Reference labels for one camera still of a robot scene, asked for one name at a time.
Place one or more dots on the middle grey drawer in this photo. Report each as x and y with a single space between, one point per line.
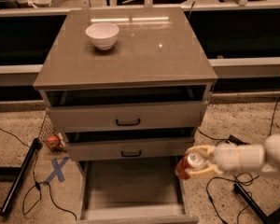
154 147

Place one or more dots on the grey drawer cabinet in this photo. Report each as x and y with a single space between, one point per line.
156 59

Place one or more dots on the white ceramic bowl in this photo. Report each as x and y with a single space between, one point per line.
103 35

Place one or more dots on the black bar right floor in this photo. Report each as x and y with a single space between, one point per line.
273 218

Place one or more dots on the blue tape cross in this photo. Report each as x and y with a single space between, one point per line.
57 170

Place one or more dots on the black drawer handle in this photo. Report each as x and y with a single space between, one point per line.
135 122
131 154

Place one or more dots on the black pole left floor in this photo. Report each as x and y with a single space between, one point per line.
16 186

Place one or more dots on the top grey drawer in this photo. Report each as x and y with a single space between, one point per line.
98 118

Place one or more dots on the orange ball in net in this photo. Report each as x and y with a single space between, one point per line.
53 142

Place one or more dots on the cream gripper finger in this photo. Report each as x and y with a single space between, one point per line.
209 171
205 150

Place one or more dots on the bottom grey open drawer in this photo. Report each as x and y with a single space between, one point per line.
133 191

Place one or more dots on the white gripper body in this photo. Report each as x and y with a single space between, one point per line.
224 159

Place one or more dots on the red coke can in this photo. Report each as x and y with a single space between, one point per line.
191 162

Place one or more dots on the wire mesh basket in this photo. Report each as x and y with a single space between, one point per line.
46 130

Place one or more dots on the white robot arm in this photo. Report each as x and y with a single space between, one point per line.
271 167

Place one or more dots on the black middle drawer handle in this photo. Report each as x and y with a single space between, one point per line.
131 154

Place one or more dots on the black top drawer handle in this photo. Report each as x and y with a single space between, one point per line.
135 122

